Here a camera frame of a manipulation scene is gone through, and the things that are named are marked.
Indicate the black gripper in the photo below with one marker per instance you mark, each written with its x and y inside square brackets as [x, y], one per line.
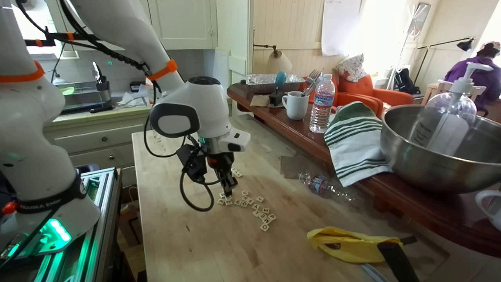
[222, 161]

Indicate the cream letter tile J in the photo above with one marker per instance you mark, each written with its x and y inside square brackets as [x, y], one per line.
[261, 201]

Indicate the cream letter tile Y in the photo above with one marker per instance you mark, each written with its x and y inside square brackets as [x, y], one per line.
[258, 210]
[259, 215]

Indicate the cream letter tile P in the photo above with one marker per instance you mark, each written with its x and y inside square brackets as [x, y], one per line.
[272, 218]

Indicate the cream letter tile O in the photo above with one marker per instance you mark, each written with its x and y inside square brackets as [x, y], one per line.
[265, 227]

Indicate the torn brown paper piece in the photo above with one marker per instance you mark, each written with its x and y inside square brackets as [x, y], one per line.
[295, 166]

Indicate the brown paper sheet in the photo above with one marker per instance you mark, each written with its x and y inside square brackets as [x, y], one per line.
[259, 100]

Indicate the crumpled clear plastic wrapper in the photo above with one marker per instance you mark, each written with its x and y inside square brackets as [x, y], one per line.
[317, 183]

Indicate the black stand block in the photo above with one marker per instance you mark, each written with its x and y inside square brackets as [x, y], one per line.
[276, 97]

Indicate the white ceramic mug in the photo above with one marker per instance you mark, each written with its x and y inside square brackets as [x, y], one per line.
[297, 105]

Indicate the aluminium foil tray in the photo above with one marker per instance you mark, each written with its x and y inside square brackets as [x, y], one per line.
[264, 78]

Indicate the clear plastic water bottle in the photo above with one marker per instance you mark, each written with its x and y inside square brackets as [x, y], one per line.
[322, 110]

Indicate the desk lamp cream shade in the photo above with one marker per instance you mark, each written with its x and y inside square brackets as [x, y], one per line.
[279, 63]

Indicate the green striped white towel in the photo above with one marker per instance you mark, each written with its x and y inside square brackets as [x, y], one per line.
[355, 146]

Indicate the white base cabinet drawers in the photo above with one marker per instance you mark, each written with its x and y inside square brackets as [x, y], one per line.
[99, 141]

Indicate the black kitchen faucet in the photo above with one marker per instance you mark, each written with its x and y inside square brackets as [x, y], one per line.
[101, 80]

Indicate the patterned cushion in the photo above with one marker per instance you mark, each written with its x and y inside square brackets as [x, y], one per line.
[355, 66]

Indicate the orange armchair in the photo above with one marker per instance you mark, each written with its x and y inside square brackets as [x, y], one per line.
[386, 97]

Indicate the red-brown wooden counter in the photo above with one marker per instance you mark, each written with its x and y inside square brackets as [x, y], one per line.
[417, 208]

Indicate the blank white flipchart paper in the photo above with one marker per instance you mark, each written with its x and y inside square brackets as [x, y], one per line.
[342, 25]

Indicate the black bag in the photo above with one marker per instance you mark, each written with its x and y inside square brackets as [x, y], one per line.
[403, 80]

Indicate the large steel bowl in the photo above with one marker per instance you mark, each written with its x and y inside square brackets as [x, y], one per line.
[444, 166]

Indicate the clear pump sanitizer bottle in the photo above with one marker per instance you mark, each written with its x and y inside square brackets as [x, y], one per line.
[444, 130]

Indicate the black metal rod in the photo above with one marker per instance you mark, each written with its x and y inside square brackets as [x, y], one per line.
[57, 38]

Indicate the white ceramic cup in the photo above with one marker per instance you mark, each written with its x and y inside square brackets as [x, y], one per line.
[489, 205]

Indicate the person in purple top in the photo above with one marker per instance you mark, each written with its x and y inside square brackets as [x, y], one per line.
[478, 75]

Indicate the black floor lamp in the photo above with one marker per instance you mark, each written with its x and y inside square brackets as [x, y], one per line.
[464, 42]

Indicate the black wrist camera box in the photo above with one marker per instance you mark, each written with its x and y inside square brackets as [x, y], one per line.
[193, 163]

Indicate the aluminium robot stand frame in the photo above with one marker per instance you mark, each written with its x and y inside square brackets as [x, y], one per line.
[103, 219]

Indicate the framed wall poster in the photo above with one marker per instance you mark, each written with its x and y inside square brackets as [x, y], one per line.
[420, 16]

